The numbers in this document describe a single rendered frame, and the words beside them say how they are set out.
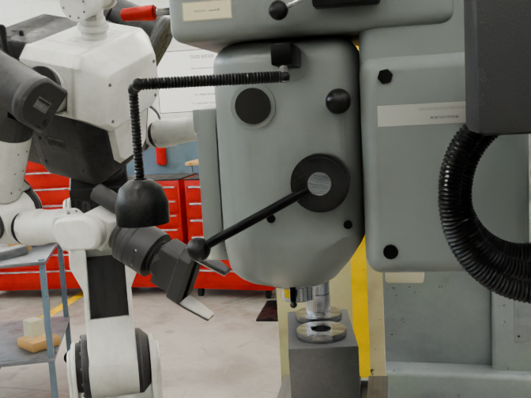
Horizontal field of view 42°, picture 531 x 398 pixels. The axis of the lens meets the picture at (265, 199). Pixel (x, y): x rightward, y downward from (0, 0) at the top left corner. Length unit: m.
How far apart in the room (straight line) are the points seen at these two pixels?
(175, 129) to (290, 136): 0.93
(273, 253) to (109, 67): 0.67
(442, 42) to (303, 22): 0.16
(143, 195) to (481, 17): 0.52
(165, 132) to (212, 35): 0.94
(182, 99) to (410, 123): 9.60
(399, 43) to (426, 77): 0.05
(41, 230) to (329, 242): 0.69
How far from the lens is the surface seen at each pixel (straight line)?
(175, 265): 1.23
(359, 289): 2.76
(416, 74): 0.82
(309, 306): 1.34
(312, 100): 0.85
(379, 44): 0.83
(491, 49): 0.58
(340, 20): 0.83
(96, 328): 1.57
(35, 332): 4.12
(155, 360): 1.58
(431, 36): 0.84
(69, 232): 1.31
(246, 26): 0.84
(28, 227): 1.42
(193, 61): 10.34
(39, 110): 1.35
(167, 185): 5.86
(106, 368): 1.56
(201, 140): 0.96
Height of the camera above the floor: 1.55
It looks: 7 degrees down
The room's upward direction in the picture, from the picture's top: 3 degrees counter-clockwise
